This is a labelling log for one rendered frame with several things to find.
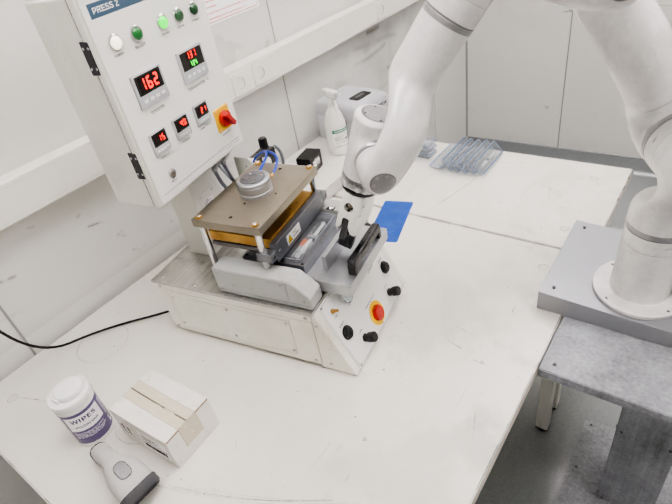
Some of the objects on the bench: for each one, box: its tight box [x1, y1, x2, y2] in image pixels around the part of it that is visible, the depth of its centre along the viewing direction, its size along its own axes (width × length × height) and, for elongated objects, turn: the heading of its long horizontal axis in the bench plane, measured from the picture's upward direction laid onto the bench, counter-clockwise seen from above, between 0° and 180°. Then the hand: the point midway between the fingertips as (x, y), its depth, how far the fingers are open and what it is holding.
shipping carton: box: [109, 369, 219, 468], centre depth 109 cm, size 19×13×9 cm
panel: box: [317, 250, 404, 369], centre depth 122 cm, size 2×30×19 cm, turn 167°
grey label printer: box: [316, 86, 388, 141], centre depth 205 cm, size 25×20×17 cm
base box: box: [155, 246, 405, 375], centre depth 134 cm, size 54×38×17 cm
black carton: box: [296, 148, 323, 171], centre depth 189 cm, size 6×9×7 cm
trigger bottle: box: [322, 87, 348, 156], centre depth 192 cm, size 9×8×25 cm
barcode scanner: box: [90, 442, 160, 504], centre depth 101 cm, size 20×8×8 cm, turn 66°
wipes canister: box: [47, 375, 114, 447], centre depth 110 cm, size 9×9×15 cm
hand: (347, 238), depth 114 cm, fingers closed, pressing on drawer
